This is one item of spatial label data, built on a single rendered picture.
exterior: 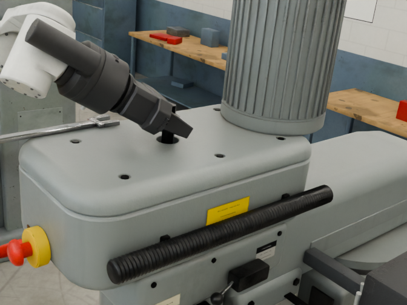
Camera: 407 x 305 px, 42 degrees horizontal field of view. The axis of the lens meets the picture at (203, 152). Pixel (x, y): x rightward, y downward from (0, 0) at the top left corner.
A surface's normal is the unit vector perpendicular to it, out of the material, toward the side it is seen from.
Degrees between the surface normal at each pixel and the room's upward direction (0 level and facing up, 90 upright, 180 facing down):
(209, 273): 90
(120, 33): 90
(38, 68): 71
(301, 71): 90
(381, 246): 0
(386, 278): 0
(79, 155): 0
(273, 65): 90
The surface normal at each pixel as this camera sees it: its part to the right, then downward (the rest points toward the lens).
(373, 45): -0.77, 0.18
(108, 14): 0.64, 0.35
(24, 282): 0.09, -0.92
